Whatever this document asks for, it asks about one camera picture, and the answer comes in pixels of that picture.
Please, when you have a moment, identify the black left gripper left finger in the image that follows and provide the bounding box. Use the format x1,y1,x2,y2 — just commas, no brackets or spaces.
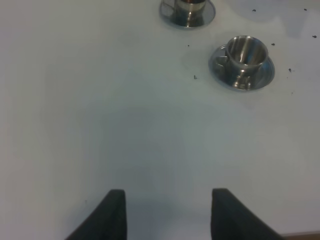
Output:
67,189,128,240

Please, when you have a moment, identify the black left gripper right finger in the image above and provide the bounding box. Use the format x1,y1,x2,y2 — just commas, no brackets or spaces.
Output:
210,188,283,240

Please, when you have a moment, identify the near stainless steel saucer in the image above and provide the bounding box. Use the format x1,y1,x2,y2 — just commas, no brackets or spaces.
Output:
208,44,275,92

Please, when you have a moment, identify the stainless steel saucer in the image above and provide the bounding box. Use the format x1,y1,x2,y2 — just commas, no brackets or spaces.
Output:
208,44,275,92
159,0,216,29

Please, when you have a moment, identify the near stainless steel teacup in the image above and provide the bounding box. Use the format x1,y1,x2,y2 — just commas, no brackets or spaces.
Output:
214,35,269,76

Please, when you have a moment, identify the stainless steel teacup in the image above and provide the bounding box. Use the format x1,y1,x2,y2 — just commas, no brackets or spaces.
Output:
214,35,269,76
161,0,206,21

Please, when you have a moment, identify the far stainless steel teacup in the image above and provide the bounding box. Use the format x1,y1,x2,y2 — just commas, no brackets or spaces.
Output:
161,0,206,21

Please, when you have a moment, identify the far stainless steel saucer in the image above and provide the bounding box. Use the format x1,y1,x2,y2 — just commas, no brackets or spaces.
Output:
159,0,216,29

